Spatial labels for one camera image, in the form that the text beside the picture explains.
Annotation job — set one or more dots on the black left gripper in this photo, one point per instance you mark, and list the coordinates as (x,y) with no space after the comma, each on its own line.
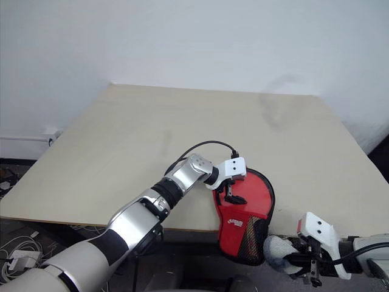
(223,186)

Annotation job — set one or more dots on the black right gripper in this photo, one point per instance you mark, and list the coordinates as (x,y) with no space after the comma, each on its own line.
(316,263)

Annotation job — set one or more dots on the red and black paddle case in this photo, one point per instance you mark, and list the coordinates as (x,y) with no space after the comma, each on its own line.
(255,197)

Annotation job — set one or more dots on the white zipper pull ball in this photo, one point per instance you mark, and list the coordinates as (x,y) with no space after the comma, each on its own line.
(278,249)

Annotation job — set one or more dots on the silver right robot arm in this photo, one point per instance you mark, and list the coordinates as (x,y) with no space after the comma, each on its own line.
(370,243)

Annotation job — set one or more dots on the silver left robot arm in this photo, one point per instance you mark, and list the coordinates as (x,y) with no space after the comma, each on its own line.
(182,176)

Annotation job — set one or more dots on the white power adapter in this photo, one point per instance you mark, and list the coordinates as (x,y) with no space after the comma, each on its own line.
(22,259)

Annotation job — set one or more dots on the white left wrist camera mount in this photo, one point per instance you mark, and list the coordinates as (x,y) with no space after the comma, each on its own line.
(234,167)

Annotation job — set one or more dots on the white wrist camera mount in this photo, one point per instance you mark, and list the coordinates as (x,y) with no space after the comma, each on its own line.
(234,167)
(319,231)

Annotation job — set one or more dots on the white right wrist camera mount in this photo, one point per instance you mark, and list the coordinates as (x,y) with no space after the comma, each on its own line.
(319,231)

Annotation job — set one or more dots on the white wall socket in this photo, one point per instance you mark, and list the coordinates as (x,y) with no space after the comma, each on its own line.
(52,134)

